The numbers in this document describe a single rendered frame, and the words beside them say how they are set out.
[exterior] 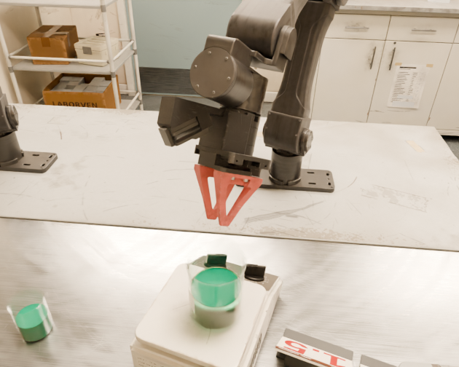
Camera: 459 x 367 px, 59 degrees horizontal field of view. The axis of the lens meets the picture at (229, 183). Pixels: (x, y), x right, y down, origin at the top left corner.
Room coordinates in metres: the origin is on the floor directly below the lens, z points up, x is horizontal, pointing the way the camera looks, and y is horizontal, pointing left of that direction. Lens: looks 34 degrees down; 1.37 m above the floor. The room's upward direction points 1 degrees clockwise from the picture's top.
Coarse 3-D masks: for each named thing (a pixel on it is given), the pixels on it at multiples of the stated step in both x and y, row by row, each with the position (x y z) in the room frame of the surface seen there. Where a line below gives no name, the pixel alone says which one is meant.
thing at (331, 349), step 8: (288, 328) 0.34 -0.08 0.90; (288, 336) 0.33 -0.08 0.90; (296, 336) 0.33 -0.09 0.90; (304, 336) 0.33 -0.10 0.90; (312, 344) 0.31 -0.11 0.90; (320, 344) 0.31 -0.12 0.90; (328, 344) 0.31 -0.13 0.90; (280, 352) 0.30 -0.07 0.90; (288, 352) 0.28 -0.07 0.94; (328, 352) 0.30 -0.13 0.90; (336, 352) 0.30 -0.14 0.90; (344, 352) 0.30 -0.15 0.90; (352, 352) 0.30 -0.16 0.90; (288, 360) 0.28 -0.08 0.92; (296, 360) 0.28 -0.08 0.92; (304, 360) 0.27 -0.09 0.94; (312, 360) 0.27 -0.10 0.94
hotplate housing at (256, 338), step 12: (276, 288) 0.37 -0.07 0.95; (264, 300) 0.33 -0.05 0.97; (276, 300) 0.37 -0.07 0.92; (264, 312) 0.32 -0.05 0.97; (264, 324) 0.31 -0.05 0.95; (252, 336) 0.28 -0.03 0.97; (132, 348) 0.26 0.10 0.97; (144, 348) 0.26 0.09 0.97; (252, 348) 0.27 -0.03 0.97; (144, 360) 0.26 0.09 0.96; (156, 360) 0.25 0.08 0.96; (168, 360) 0.25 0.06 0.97; (180, 360) 0.25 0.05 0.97; (252, 360) 0.26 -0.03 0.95
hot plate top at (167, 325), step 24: (168, 288) 0.33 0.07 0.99; (264, 288) 0.33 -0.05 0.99; (168, 312) 0.30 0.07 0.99; (144, 336) 0.26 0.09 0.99; (168, 336) 0.26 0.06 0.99; (192, 336) 0.26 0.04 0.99; (216, 336) 0.27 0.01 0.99; (240, 336) 0.27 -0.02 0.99; (192, 360) 0.24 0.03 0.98; (216, 360) 0.24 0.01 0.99; (240, 360) 0.24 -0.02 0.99
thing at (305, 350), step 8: (280, 344) 0.30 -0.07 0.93; (288, 344) 0.30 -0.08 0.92; (296, 344) 0.31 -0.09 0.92; (304, 344) 0.31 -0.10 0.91; (304, 352) 0.29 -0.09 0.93; (312, 352) 0.29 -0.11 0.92; (320, 352) 0.30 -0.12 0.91; (320, 360) 0.27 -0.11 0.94; (328, 360) 0.28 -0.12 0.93; (336, 360) 0.28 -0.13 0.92; (344, 360) 0.29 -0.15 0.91
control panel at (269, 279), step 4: (264, 276) 0.40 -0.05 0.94; (268, 276) 0.40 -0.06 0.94; (272, 276) 0.40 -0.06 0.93; (276, 276) 0.41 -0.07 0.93; (248, 280) 0.37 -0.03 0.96; (264, 280) 0.38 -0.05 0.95; (268, 280) 0.38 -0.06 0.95; (272, 280) 0.39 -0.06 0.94; (260, 284) 0.37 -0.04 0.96; (264, 284) 0.37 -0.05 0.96; (268, 284) 0.37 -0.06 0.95; (272, 284) 0.37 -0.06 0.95; (268, 288) 0.36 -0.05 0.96
